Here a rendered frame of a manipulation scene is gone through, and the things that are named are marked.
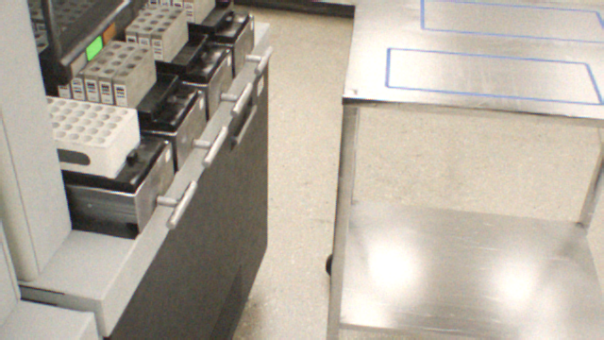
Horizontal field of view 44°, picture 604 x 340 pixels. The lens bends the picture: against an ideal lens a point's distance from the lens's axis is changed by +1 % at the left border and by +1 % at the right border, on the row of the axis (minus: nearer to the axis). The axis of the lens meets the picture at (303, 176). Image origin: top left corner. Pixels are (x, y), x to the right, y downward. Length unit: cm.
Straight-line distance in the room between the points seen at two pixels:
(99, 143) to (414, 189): 150
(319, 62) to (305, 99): 30
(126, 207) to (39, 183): 13
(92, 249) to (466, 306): 86
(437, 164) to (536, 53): 116
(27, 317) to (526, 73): 87
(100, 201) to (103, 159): 6
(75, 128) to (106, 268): 19
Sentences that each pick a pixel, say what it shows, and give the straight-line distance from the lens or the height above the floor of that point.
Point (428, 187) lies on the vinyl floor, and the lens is 241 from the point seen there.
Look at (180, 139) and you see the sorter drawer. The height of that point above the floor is 79.
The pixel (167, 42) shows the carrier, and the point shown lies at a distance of 128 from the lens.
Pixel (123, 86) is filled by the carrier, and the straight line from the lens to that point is 113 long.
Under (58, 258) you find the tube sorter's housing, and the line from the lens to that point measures 105.
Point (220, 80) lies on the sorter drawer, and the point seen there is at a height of 78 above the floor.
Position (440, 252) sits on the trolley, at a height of 28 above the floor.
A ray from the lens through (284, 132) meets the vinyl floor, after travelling 261.
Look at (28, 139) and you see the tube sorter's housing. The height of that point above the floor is 92.
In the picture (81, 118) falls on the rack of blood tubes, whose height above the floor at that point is 86.
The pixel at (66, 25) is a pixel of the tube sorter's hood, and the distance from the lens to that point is 96.
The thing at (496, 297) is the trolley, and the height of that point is 28.
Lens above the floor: 142
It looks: 36 degrees down
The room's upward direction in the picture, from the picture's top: 2 degrees clockwise
